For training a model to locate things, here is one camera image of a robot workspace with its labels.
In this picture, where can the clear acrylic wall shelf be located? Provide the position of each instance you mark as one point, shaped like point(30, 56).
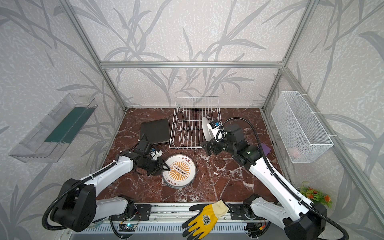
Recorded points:
point(47, 142)

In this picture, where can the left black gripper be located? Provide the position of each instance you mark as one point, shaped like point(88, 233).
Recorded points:
point(154, 166)

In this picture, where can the yellow black work glove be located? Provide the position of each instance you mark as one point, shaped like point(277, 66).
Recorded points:
point(200, 225)

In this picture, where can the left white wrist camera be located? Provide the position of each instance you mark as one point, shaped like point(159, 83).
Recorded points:
point(154, 154)

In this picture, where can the white wire mesh wall basket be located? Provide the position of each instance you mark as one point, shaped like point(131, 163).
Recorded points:
point(298, 126)

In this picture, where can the white wire dish rack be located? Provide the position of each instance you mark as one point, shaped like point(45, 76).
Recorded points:
point(187, 131)

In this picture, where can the purple pink brush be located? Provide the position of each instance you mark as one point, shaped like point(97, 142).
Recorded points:
point(266, 149)

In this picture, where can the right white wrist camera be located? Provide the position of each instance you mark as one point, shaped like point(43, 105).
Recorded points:
point(215, 131)

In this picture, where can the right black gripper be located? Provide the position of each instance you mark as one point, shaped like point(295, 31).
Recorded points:
point(212, 147)

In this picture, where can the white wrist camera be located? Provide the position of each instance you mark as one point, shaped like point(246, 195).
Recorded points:
point(154, 154)
point(215, 131)

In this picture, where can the pink object in basket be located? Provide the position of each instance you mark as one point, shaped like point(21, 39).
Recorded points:
point(295, 153)

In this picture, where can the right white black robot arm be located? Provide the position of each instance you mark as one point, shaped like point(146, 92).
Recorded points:
point(297, 215)

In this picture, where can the artificial flower plant pot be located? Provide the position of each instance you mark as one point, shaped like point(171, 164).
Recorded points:
point(316, 196)

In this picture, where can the aluminium mounting rail base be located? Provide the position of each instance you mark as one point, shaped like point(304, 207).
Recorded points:
point(163, 221)

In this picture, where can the green circuit board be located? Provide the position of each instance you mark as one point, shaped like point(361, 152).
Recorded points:
point(127, 227)

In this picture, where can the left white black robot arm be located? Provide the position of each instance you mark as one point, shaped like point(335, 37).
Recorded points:
point(77, 207)

